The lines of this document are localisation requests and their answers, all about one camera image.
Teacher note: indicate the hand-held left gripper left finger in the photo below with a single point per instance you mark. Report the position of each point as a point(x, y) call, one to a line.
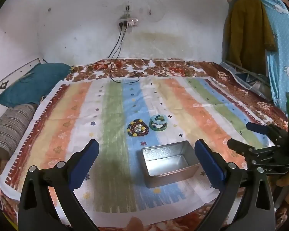
point(86, 163)

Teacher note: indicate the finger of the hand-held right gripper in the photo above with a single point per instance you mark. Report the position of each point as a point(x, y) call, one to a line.
point(238, 145)
point(256, 128)

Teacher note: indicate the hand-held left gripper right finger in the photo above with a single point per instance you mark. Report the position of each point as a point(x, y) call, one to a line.
point(210, 166)

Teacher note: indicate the rectangular metal tin box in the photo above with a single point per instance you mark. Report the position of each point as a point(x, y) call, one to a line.
point(168, 164)

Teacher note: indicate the green jade bangle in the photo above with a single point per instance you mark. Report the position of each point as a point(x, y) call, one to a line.
point(159, 129)

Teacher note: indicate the person's right hand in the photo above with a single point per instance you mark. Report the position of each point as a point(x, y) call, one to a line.
point(287, 179)

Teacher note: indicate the grey blue storage bag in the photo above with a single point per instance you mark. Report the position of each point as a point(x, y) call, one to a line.
point(250, 79)

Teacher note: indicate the striped pastel cloth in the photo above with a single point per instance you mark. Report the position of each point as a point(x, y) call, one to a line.
point(207, 105)

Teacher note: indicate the blue dotted hanging cloth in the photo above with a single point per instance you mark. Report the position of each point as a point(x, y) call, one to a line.
point(279, 53)

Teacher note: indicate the hanging brown and blue clothes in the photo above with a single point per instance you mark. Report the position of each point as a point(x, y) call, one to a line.
point(233, 65)

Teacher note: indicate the grey striped bolster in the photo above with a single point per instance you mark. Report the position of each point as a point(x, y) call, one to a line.
point(12, 127)

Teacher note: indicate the mustard hanging garment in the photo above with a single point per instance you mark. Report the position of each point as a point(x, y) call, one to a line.
point(248, 33)

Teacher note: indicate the teal pillow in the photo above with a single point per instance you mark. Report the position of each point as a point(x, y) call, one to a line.
point(33, 81)

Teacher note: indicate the white headboard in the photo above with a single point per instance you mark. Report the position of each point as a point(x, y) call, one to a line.
point(14, 73)

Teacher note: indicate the wall socket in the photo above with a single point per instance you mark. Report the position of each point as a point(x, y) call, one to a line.
point(128, 7)

